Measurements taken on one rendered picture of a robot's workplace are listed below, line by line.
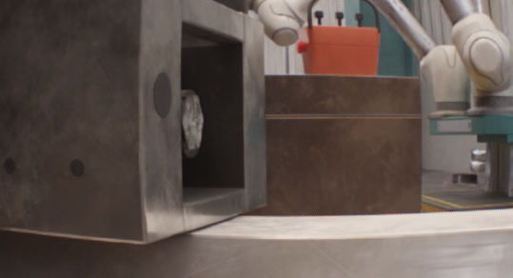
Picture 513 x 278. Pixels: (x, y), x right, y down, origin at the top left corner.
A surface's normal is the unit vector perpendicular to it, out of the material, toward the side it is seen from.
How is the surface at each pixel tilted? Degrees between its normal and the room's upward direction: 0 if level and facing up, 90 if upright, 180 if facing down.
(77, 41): 90
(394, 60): 90
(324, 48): 97
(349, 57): 97
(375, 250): 71
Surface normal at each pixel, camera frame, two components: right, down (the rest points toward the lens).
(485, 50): -0.33, 0.11
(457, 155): -0.89, 0.02
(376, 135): 0.11, 0.00
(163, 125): 0.96, -0.01
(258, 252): -0.27, -0.31
